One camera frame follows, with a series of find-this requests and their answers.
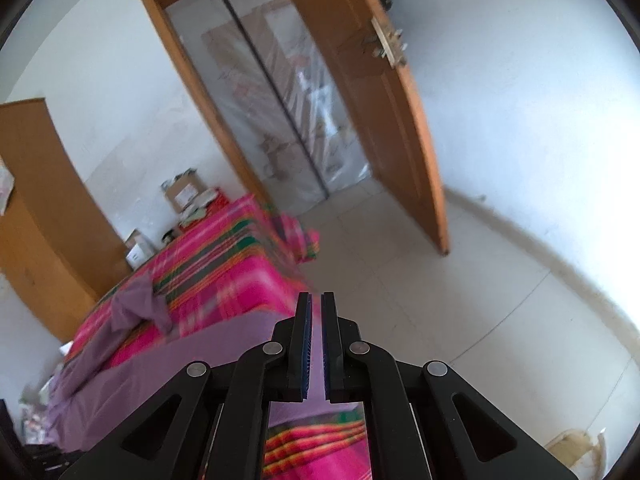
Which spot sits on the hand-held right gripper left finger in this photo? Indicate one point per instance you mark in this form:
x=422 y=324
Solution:
x=305 y=355

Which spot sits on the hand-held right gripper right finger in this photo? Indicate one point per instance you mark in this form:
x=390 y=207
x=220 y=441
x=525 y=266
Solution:
x=327 y=355

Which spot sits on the purple fleece pants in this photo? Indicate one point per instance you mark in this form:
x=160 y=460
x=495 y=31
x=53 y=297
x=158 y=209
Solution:
x=175 y=360

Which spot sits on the pink green plaid bed sheet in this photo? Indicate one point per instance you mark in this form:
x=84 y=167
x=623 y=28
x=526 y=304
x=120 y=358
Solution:
x=225 y=270

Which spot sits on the red gift box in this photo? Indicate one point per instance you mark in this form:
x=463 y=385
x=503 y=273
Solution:
x=215 y=205

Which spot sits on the white open carton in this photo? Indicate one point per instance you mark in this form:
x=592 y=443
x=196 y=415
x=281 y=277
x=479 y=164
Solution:
x=137 y=255

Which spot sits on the brown cardboard box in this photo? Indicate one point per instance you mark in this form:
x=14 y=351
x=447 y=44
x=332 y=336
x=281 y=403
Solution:
x=185 y=192

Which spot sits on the wooden door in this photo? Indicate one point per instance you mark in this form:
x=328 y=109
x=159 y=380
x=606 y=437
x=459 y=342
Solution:
x=198 y=85
x=380 y=135

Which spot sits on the beige bag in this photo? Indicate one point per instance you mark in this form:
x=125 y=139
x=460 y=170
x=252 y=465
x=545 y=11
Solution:
x=575 y=450

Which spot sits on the transparent printed door curtain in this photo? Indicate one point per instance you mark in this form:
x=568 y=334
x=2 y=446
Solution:
x=280 y=85

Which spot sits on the wooden wardrobe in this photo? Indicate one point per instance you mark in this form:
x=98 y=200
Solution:
x=40 y=210

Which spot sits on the metal door lock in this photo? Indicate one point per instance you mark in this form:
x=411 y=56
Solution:
x=390 y=42

